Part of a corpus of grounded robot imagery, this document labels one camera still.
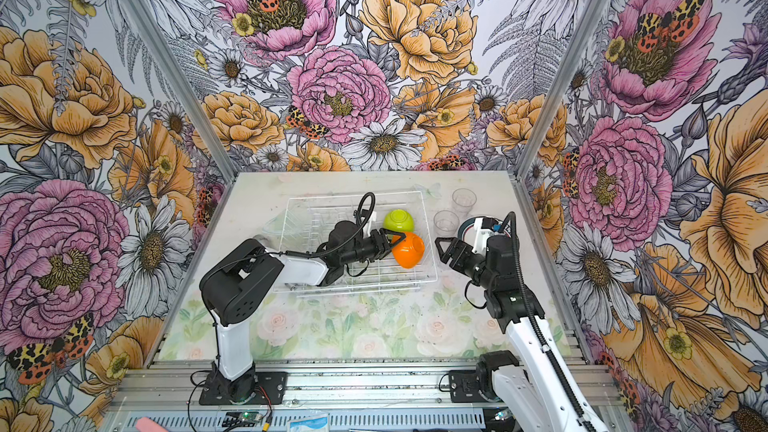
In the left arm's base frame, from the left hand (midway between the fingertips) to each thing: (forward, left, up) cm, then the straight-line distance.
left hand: (404, 245), depth 88 cm
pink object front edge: (-40, +61, -12) cm, 74 cm away
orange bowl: (-2, -1, -1) cm, 2 cm away
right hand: (-8, -9, +8) cm, 15 cm away
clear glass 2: (+13, -15, -8) cm, 21 cm away
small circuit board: (-39, +40, -12) cm, 57 cm away
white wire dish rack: (+16, +32, -10) cm, 37 cm away
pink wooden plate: (+10, -22, -8) cm, 25 cm away
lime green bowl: (+13, +1, -5) cm, 13 cm away
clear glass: (+23, -22, -7) cm, 33 cm away
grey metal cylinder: (+8, +45, -9) cm, 47 cm away
